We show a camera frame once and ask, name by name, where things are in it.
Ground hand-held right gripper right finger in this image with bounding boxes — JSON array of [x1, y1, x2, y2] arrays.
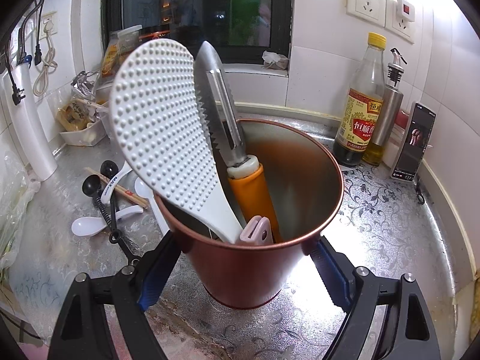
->
[[309, 237, 441, 360]]

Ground yellow food pouch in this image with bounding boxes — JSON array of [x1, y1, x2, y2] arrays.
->
[[100, 41, 121, 80]]

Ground black wire phone stand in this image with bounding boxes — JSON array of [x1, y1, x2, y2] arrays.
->
[[413, 178, 427, 206]]

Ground crumpled tissue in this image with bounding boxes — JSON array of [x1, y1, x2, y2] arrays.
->
[[261, 50, 290, 72]]

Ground clear jar yellow contents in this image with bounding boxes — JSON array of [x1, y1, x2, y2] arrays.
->
[[110, 24, 143, 77]]

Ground black power plug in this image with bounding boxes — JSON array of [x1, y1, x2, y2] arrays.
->
[[2, 47, 28, 106], [32, 0, 47, 65]]

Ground clear plastic container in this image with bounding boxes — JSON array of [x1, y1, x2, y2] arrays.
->
[[98, 99, 113, 141]]

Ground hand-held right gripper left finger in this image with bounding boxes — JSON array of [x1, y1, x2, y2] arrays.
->
[[47, 229, 184, 360]]

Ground white wall socket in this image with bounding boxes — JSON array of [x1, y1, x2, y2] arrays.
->
[[38, 10, 58, 37], [385, 0, 417, 44], [345, 0, 387, 28]]

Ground white power cable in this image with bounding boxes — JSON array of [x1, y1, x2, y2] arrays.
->
[[33, 22, 58, 97]]

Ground white long-handled plastic spoon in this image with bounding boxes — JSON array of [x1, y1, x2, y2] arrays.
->
[[134, 176, 170, 235]]

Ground clear bag of vegetables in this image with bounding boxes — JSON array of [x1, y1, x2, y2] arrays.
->
[[0, 150, 41, 286]]

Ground small white soup spoon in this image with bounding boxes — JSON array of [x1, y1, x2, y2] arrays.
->
[[71, 215, 112, 238]]

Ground yellow cap vinegar bottle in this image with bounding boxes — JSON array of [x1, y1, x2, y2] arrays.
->
[[333, 32, 388, 169]]

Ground yellow snack packet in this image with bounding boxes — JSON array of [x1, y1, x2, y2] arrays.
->
[[56, 98, 91, 133]]

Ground tall white cylinder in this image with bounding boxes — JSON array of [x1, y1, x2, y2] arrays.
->
[[8, 57, 58, 181]]

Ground steel oil dispenser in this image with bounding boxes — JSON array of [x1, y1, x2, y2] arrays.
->
[[361, 47, 408, 167]]

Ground dark framed window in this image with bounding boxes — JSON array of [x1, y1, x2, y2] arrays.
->
[[100, 0, 294, 79]]

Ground small pink plastic tool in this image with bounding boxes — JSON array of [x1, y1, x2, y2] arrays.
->
[[240, 215, 271, 246]]

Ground smartphone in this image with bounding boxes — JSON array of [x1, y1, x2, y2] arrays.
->
[[390, 101, 438, 181]]

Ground white dotted rice paddle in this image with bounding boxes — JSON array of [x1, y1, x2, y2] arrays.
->
[[109, 38, 244, 244]]

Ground white plastic tray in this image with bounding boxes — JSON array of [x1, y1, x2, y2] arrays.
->
[[58, 118, 110, 147]]

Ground white printed ceramic spoon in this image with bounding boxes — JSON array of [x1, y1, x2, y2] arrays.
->
[[98, 159, 134, 205]]

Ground red metal utensil holder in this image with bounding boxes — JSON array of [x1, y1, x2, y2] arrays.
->
[[154, 119, 344, 310]]

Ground white switch plug adapter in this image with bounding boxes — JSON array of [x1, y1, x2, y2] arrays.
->
[[397, 0, 417, 23]]

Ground black measuring spoon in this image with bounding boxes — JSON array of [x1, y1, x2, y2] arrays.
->
[[100, 160, 140, 268], [82, 177, 121, 245]]

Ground orange handled peeler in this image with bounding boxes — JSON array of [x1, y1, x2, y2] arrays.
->
[[193, 41, 282, 242]]

